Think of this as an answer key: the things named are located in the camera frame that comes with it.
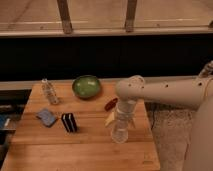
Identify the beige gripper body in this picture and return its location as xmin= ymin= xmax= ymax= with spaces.
xmin=115 ymin=99 xmax=137 ymax=121

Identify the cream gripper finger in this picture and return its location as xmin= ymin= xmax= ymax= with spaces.
xmin=129 ymin=118 xmax=136 ymax=128
xmin=105 ymin=113 xmax=115 ymax=127

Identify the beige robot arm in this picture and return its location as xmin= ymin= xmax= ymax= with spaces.
xmin=105 ymin=60 xmax=213 ymax=171

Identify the black white striped eraser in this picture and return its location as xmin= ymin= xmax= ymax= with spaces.
xmin=61 ymin=113 xmax=78 ymax=133

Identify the dark red oblong object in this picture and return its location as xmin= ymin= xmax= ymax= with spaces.
xmin=104 ymin=98 xmax=118 ymax=111

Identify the green bowl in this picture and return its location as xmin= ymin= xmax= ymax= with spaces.
xmin=72 ymin=75 xmax=101 ymax=99

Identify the blue grey sponge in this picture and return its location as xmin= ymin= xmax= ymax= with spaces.
xmin=36 ymin=108 xmax=57 ymax=127

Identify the clear plastic water bottle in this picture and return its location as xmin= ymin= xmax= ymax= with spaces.
xmin=42 ymin=78 xmax=59 ymax=105

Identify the right metal railing post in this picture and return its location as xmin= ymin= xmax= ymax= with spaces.
xmin=124 ymin=0 xmax=137 ymax=32

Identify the metal railing post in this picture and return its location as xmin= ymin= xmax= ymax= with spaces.
xmin=57 ymin=0 xmax=73 ymax=34
xmin=124 ymin=0 xmax=137 ymax=32

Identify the left metal railing post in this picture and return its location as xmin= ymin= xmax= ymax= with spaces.
xmin=57 ymin=0 xmax=73 ymax=34

